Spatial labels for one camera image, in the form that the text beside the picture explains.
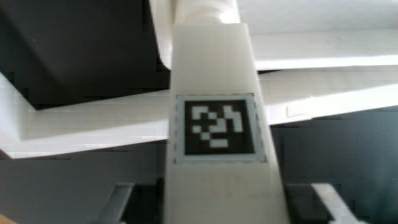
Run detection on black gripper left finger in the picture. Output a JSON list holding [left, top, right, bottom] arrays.
[[88, 178, 163, 224]]

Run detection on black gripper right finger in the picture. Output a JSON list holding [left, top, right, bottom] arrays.
[[283, 183, 362, 224]]

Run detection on white desk leg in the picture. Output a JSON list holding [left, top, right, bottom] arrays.
[[164, 0, 289, 224]]

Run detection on white desk tabletop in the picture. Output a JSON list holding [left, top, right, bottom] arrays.
[[147, 0, 398, 70]]

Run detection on white L-shaped obstacle fixture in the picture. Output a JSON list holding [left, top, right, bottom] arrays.
[[0, 65, 398, 159]]

